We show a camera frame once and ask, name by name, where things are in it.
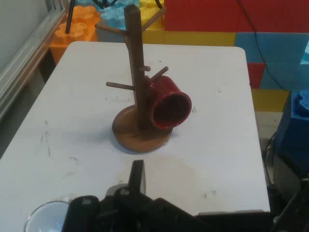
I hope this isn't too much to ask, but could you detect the long aluminium rail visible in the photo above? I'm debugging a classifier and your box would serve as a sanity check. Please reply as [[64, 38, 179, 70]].
[[0, 7, 70, 119]]

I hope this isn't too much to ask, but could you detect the orange foam block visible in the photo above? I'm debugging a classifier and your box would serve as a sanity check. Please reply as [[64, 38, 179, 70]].
[[50, 6, 101, 65]]

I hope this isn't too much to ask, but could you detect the thin black cable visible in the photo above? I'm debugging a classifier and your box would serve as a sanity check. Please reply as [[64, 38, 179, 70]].
[[237, 0, 283, 89]]

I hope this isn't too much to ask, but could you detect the black floor cable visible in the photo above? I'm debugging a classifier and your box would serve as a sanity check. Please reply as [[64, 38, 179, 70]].
[[262, 132, 277, 187]]

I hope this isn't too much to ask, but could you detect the small red foam block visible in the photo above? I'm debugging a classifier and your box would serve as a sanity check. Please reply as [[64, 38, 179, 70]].
[[246, 62, 267, 89]]

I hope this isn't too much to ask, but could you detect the large red foam block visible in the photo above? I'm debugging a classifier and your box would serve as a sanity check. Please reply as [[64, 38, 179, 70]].
[[164, 0, 309, 34]]

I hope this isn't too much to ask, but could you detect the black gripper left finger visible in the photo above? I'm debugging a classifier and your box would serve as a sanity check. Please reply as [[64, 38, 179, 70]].
[[64, 159, 201, 232]]

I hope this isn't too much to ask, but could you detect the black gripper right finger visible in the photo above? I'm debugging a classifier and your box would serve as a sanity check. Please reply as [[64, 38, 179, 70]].
[[270, 153, 309, 232]]

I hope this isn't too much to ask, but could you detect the grey foam block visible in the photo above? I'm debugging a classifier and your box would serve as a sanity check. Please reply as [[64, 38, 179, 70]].
[[96, 28, 127, 44]]

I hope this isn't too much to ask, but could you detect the white enamel mug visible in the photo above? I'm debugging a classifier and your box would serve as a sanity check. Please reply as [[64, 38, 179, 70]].
[[24, 200, 71, 232]]

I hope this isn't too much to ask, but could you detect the light blue foam block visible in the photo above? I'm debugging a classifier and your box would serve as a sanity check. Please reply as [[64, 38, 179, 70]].
[[96, 0, 140, 31]]

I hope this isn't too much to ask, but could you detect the dark wooden mug tree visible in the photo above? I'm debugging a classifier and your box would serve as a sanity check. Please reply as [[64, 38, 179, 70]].
[[95, 4, 173, 153]]

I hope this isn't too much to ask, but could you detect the red speckled ceramic mug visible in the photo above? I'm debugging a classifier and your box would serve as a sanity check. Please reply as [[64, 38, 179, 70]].
[[144, 74, 193, 130]]

